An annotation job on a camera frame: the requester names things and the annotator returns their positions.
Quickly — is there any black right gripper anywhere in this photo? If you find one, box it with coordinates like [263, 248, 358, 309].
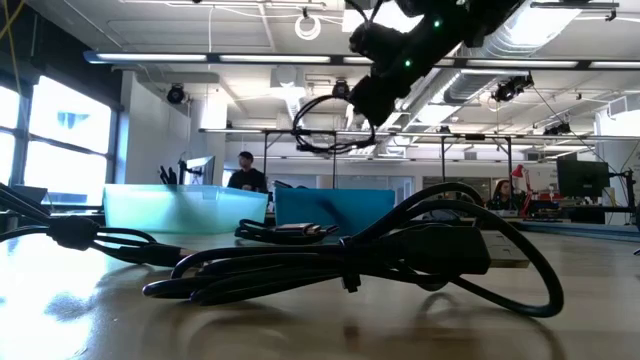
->
[349, 24, 444, 128]

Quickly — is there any black USB cable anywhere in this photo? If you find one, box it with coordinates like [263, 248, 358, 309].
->
[234, 218, 340, 246]
[143, 182, 565, 319]
[291, 94, 377, 155]
[0, 183, 185, 268]

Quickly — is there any white ceiling light panel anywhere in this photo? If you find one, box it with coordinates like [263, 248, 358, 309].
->
[342, 0, 426, 35]

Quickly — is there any blue plastic bin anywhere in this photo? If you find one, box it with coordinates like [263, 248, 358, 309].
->
[273, 187, 396, 237]

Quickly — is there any long LED light bar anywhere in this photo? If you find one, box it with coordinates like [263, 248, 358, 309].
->
[83, 49, 640, 70]

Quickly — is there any person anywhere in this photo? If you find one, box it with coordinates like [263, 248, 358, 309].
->
[227, 151, 269, 194]
[487, 178, 521, 211]

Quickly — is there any red desk lamp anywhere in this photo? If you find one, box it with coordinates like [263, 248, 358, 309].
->
[510, 164, 534, 217]

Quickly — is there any bright lit computer monitor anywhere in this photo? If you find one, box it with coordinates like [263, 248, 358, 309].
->
[178, 155, 216, 186]

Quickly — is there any translucent teal plastic bin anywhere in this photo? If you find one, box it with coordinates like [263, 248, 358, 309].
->
[103, 183, 270, 235]

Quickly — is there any black computer monitor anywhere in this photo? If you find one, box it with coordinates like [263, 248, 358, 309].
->
[556, 158, 611, 199]

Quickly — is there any blue mat edge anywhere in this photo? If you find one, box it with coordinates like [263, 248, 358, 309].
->
[519, 219, 640, 245]

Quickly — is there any large bright window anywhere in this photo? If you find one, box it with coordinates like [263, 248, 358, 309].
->
[0, 74, 119, 206]

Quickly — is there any dark laptop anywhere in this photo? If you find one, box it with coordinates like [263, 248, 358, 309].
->
[12, 184, 49, 205]

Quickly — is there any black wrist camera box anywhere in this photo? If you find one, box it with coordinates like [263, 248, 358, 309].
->
[348, 22, 401, 66]

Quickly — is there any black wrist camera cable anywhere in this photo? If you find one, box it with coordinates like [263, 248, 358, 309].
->
[344, 0, 386, 26]

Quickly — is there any black metal frame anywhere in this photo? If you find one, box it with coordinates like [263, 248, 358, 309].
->
[439, 132, 514, 201]

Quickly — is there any white hanging cable coil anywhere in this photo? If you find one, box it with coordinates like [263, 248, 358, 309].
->
[294, 13, 323, 42]

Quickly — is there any black ceiling camera cluster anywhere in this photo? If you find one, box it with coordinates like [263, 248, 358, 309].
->
[492, 73, 535, 103]

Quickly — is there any corrugated silver air duct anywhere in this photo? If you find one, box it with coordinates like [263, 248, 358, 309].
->
[444, 0, 586, 101]

